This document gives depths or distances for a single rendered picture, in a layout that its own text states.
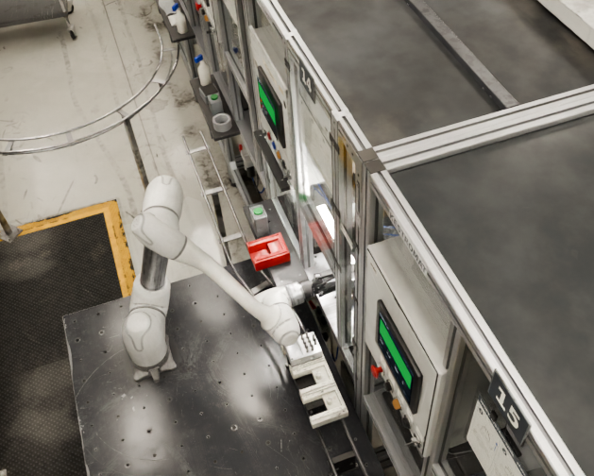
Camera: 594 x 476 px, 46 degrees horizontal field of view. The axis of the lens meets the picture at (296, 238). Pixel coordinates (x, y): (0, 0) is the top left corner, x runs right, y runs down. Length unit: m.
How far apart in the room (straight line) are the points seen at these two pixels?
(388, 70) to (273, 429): 1.47
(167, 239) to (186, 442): 0.86
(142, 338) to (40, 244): 1.91
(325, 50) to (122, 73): 3.80
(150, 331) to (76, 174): 2.35
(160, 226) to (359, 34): 0.91
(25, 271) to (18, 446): 1.15
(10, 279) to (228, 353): 1.88
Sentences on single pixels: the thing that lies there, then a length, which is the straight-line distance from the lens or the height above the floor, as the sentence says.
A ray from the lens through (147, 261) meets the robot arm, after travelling 2.78.
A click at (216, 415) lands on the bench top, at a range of 2.88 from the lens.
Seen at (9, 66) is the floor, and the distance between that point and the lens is 6.28.
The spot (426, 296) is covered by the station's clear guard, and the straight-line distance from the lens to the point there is 1.66.
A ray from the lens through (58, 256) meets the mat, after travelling 4.51.
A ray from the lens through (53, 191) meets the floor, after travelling 4.95.
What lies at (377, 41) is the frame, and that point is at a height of 2.01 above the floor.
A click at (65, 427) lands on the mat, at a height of 0.01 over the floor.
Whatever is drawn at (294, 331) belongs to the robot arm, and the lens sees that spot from 2.54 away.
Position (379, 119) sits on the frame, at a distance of 1.90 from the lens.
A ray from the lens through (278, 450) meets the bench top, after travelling 2.79.
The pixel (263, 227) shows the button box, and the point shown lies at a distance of 3.04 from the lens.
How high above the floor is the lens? 3.22
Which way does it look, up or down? 49 degrees down
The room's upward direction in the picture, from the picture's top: 5 degrees counter-clockwise
